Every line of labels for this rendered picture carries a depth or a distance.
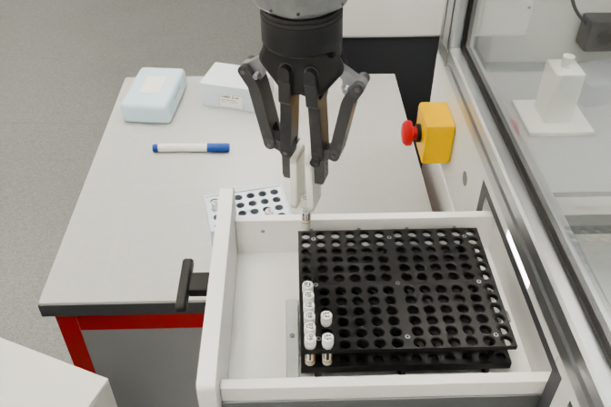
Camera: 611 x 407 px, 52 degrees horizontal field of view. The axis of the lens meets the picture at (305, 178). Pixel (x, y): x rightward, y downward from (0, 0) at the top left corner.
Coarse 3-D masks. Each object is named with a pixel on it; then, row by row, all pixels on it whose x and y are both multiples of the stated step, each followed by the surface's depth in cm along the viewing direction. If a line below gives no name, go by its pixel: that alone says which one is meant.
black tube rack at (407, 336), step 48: (336, 240) 77; (384, 240) 77; (432, 240) 77; (480, 240) 76; (336, 288) 71; (384, 288) 71; (432, 288) 71; (480, 288) 71; (336, 336) 65; (384, 336) 65; (432, 336) 65; (480, 336) 65
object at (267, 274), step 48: (240, 240) 82; (288, 240) 82; (240, 288) 79; (288, 288) 79; (240, 336) 73; (528, 336) 70; (240, 384) 62; (288, 384) 62; (336, 384) 62; (384, 384) 62; (432, 384) 62; (480, 384) 62; (528, 384) 62
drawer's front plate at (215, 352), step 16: (224, 192) 79; (224, 208) 77; (224, 224) 75; (224, 240) 73; (224, 256) 71; (224, 272) 69; (208, 288) 67; (224, 288) 67; (208, 304) 65; (224, 304) 67; (208, 320) 64; (224, 320) 66; (208, 336) 62; (224, 336) 66; (208, 352) 61; (224, 352) 66; (208, 368) 59; (224, 368) 66; (208, 384) 58; (208, 400) 59
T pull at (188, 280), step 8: (184, 264) 72; (192, 264) 72; (184, 272) 71; (192, 272) 72; (184, 280) 70; (192, 280) 70; (200, 280) 70; (208, 280) 70; (184, 288) 69; (192, 288) 69; (200, 288) 69; (176, 296) 68; (184, 296) 68; (176, 304) 67; (184, 304) 67; (176, 312) 68; (184, 312) 68
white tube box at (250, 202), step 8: (280, 184) 101; (240, 192) 100; (248, 192) 100; (256, 192) 100; (264, 192) 100; (272, 192) 101; (280, 192) 100; (208, 200) 98; (240, 200) 98; (248, 200) 98; (256, 200) 98; (264, 200) 99; (272, 200) 98; (280, 200) 99; (208, 208) 97; (240, 208) 97; (248, 208) 97; (256, 208) 97; (264, 208) 97; (272, 208) 97; (280, 208) 98; (288, 208) 96; (208, 216) 95; (208, 224) 96
